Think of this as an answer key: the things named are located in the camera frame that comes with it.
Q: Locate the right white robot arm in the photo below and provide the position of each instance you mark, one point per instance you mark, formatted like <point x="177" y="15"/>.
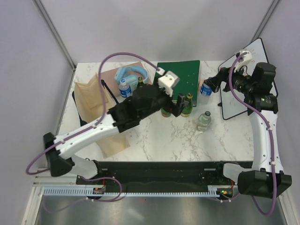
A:
<point x="266" y="177"/>

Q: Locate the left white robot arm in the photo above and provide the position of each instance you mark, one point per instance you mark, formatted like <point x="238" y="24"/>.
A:
<point x="61" y="153"/>

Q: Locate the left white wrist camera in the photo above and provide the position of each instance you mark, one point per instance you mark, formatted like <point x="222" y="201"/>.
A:
<point x="167" y="81"/>

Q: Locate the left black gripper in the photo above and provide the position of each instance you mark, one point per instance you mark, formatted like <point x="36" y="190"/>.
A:
<point x="176" y="109"/>

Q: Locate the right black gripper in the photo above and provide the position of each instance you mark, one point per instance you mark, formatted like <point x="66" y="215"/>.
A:
<point x="223" y="75"/>

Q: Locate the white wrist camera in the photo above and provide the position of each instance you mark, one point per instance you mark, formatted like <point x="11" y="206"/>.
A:
<point x="244" y="57"/>
<point x="167" y="81"/>

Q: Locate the light blue headphones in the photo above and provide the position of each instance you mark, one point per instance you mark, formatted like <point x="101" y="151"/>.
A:
<point x="132" y="79"/>

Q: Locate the green glass bottle yellow cap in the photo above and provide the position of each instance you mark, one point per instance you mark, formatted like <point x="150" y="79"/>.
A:
<point x="204" y="121"/>

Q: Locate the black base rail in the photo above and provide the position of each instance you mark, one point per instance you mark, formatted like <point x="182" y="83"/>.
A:
<point x="159" y="176"/>

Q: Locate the white cable duct strip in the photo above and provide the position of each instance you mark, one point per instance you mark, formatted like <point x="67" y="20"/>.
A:
<point x="95" y="192"/>

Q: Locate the blue cap water bottle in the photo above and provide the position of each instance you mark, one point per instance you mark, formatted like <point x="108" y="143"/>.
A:
<point x="124" y="88"/>
<point x="205" y="93"/>

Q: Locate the blue cap water bottle front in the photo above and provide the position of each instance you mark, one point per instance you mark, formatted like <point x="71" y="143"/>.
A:
<point x="124" y="88"/>

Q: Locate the small whiteboard with writing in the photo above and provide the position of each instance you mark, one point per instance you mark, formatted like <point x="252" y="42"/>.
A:
<point x="230" y="106"/>

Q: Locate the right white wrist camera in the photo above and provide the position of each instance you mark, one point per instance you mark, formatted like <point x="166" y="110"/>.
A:
<point x="244" y="57"/>

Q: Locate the green binder folder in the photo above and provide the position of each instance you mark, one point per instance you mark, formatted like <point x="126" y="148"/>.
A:
<point x="188" y="73"/>

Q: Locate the brown cardboard sheet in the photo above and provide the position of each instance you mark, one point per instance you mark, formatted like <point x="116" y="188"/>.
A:
<point x="108" y="75"/>

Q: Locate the beige canvas tote bag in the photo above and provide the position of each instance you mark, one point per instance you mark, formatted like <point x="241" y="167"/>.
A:
<point x="89" y="104"/>

